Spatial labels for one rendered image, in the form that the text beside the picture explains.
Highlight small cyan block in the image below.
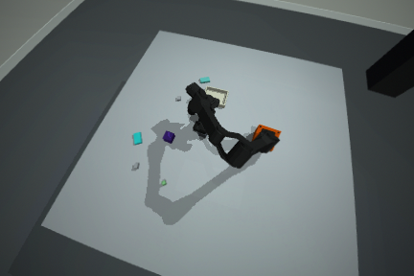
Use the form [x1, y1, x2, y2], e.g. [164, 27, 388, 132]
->
[134, 132, 143, 145]

